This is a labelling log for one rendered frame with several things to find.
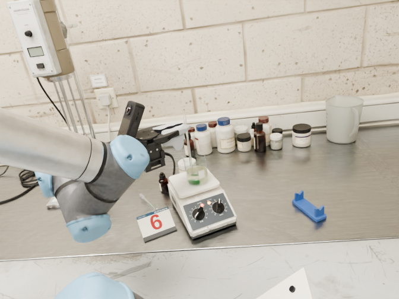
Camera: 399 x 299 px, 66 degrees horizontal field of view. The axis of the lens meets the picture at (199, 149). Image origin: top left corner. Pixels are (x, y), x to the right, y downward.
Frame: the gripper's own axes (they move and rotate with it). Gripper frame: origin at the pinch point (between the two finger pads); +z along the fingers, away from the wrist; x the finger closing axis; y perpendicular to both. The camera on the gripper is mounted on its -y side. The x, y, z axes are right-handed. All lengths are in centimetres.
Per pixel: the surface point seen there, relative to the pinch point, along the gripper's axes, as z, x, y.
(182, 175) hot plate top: 0.1, -5.8, 17.5
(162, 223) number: -11.1, 0.8, 25.0
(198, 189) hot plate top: -0.5, 3.7, 17.5
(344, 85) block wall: 78, -7, 8
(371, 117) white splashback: 83, 3, 21
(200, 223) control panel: -4.6, 9.9, 22.9
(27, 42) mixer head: -26, -36, -23
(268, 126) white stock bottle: 43.7, -14.5, 17.0
